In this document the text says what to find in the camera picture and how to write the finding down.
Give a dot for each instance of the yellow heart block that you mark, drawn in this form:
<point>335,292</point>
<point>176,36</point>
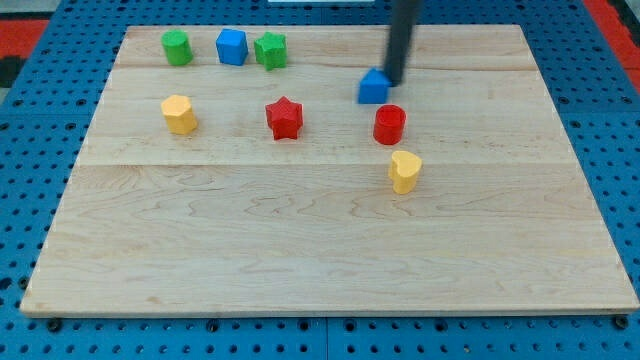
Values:
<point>404,170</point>

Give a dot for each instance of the blue triangular block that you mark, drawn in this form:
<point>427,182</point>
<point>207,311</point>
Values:
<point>373,88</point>

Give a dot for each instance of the green cylinder block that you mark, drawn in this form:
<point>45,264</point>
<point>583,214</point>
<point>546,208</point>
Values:
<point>176,47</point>

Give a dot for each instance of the green star block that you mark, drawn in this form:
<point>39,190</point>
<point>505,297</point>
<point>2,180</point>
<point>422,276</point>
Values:
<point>271,50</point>

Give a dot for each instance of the red cylinder block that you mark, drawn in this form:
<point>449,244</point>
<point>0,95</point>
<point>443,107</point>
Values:
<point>389,124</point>

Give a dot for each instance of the red star block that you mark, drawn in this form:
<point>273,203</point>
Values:
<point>284,118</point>

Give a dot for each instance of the blue cube block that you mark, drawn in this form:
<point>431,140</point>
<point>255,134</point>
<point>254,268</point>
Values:
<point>231,46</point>

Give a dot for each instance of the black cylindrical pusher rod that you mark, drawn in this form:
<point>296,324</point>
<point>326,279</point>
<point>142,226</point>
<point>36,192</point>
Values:
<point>404,15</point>

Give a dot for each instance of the light wooden board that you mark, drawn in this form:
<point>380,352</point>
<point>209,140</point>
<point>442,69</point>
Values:
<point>226,221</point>

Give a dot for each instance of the yellow hexagon block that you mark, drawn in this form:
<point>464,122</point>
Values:
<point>179,115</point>

